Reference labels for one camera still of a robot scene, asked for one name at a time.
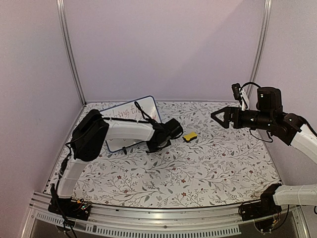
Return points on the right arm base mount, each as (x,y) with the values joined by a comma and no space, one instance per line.
(253,210)

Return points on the metal frame post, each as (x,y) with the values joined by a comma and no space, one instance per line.
(60,4)
(262,39)

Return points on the blue framed whiteboard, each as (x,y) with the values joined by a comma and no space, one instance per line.
(128,110)

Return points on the right metal frame post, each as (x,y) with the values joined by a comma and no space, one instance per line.
(262,39)

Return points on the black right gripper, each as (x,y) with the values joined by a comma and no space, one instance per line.
(236,110)

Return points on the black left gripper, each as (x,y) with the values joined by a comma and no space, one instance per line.
(151,148)

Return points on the floral tablecloth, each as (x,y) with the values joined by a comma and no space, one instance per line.
(220,167)

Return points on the yellow whiteboard eraser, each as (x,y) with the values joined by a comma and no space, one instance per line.
(190,137)

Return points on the aluminium front rail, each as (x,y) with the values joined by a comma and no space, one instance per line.
(106,221)

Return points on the left metal frame post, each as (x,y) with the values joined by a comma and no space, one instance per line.
(60,4)

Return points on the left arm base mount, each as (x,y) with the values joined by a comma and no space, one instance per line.
(77,209)

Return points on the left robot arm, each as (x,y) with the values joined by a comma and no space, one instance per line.
(94,129)

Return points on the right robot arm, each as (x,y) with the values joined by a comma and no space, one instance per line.
(292,129)

